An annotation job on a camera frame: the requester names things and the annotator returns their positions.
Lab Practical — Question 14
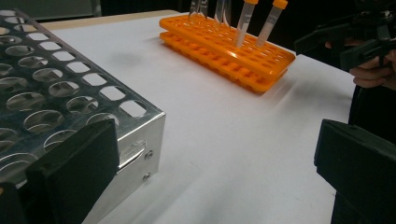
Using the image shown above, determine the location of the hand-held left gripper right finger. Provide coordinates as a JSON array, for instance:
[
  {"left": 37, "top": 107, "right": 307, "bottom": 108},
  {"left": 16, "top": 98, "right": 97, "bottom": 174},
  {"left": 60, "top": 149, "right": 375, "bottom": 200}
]
[{"left": 313, "top": 119, "right": 396, "bottom": 224}]

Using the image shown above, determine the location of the orange-capped test tube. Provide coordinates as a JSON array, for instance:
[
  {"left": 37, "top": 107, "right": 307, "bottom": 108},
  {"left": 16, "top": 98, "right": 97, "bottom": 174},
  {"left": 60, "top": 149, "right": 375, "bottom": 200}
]
[
  {"left": 233, "top": 0, "right": 260, "bottom": 49},
  {"left": 255, "top": 0, "right": 289, "bottom": 49}
]

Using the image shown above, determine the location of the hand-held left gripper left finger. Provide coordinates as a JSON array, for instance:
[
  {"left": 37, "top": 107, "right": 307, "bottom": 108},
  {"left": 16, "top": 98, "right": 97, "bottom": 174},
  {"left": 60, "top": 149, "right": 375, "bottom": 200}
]
[{"left": 26, "top": 119, "right": 120, "bottom": 224}]

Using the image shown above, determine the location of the perforated metal tube rack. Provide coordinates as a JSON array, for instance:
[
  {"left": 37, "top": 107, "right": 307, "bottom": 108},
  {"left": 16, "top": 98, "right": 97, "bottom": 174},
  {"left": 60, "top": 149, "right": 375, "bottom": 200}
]
[{"left": 0, "top": 8, "right": 166, "bottom": 224}]

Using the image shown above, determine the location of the orange plastic tube rack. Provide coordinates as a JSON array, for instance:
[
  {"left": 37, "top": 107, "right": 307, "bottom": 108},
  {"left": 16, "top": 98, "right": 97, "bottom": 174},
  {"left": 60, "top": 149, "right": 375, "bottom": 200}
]
[{"left": 158, "top": 13, "right": 297, "bottom": 94}]

